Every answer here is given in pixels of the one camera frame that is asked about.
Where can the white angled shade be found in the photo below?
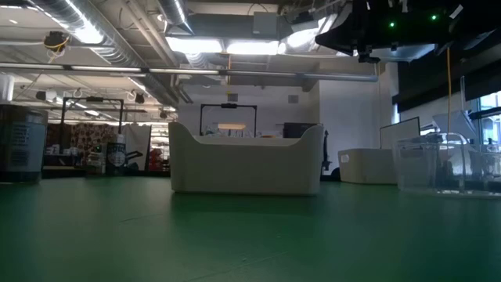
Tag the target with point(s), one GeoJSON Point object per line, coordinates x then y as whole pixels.
{"type": "Point", "coordinates": [456, 123]}

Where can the large spiral ceiling duct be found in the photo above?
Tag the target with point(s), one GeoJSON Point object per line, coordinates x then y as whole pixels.
{"type": "Point", "coordinates": [121, 51]}

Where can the short spiral ceiling duct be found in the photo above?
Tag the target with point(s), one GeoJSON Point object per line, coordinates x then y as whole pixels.
{"type": "Point", "coordinates": [174, 13]}

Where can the silver rectangular duct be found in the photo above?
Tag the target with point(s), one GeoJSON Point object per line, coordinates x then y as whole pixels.
{"type": "Point", "coordinates": [411, 54]}

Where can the clear plastic bin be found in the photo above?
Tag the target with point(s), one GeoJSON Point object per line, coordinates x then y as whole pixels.
{"type": "Point", "coordinates": [430, 172]}

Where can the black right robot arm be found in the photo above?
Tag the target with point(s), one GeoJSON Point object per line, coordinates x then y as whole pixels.
{"type": "Point", "coordinates": [450, 27]}

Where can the white plastic bin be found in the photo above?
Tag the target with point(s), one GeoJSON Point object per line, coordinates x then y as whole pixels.
{"type": "Point", "coordinates": [246, 168]}
{"type": "Point", "coordinates": [364, 166]}

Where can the green table mat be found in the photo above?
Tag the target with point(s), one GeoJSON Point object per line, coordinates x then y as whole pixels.
{"type": "Point", "coordinates": [250, 235]}

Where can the white banner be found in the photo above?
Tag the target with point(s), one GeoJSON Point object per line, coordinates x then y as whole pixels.
{"type": "Point", "coordinates": [137, 141]}

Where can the horizontal ceiling pipe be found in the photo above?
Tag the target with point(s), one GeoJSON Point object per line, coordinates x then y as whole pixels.
{"type": "Point", "coordinates": [254, 73]}

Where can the black monitor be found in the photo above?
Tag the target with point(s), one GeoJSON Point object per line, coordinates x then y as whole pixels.
{"type": "Point", "coordinates": [297, 130]}

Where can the black tripod stand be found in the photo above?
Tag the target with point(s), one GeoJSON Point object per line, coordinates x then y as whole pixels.
{"type": "Point", "coordinates": [326, 152]}

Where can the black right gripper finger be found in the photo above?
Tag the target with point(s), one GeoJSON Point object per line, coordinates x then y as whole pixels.
{"type": "Point", "coordinates": [336, 39]}

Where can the grey junction box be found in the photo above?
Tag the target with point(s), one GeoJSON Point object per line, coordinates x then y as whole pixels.
{"type": "Point", "coordinates": [265, 23]}

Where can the black station frame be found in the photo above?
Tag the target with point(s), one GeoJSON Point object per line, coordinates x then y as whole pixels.
{"type": "Point", "coordinates": [94, 99]}
{"type": "Point", "coordinates": [229, 105]}

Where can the whiteboard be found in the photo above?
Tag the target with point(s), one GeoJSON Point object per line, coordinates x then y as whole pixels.
{"type": "Point", "coordinates": [399, 133]}

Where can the white post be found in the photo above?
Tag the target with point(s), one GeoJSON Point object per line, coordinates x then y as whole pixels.
{"type": "Point", "coordinates": [6, 88]}

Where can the patterned wall panel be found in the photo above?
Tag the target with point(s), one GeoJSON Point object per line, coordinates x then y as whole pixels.
{"type": "Point", "coordinates": [84, 135]}

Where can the window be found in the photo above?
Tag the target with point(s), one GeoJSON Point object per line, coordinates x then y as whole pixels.
{"type": "Point", "coordinates": [491, 117]}

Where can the ceiling light panel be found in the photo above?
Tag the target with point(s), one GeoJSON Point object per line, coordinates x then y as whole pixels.
{"type": "Point", "coordinates": [195, 45]}

